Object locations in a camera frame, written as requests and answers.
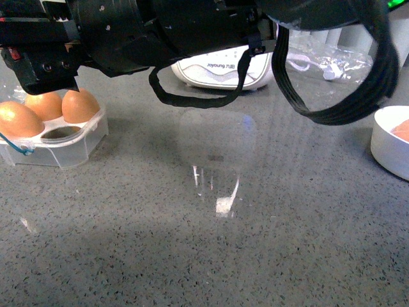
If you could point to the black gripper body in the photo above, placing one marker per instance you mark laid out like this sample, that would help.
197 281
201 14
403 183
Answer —
41 43

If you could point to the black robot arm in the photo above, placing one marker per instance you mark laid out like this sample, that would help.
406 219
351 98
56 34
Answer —
125 37

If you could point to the brown egg back left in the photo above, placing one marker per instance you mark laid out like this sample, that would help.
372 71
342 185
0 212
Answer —
47 106

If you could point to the brown egg back right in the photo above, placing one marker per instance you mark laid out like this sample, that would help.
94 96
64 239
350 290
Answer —
79 106

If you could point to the brown egg front left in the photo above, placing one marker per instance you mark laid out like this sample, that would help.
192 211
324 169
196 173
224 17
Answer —
19 121

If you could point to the clear plastic egg box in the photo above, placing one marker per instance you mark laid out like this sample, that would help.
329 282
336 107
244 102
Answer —
61 144

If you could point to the brown egg in bowl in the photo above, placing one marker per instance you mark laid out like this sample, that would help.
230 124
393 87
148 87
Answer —
402 130

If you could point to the blue rubber band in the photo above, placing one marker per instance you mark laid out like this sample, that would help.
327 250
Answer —
23 151

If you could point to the white Joyoung cooker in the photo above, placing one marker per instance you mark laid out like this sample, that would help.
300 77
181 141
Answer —
219 70

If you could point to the clear plastic bag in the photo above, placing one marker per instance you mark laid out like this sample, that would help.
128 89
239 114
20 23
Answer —
313 58

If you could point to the white bowl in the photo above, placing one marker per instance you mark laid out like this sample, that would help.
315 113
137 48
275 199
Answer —
390 151

